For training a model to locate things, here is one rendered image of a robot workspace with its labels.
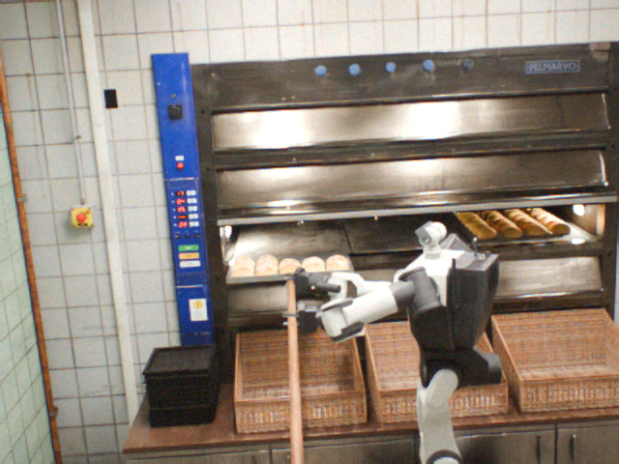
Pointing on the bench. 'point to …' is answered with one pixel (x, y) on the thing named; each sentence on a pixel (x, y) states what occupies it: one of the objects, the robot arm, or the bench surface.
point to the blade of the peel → (285, 274)
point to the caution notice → (198, 309)
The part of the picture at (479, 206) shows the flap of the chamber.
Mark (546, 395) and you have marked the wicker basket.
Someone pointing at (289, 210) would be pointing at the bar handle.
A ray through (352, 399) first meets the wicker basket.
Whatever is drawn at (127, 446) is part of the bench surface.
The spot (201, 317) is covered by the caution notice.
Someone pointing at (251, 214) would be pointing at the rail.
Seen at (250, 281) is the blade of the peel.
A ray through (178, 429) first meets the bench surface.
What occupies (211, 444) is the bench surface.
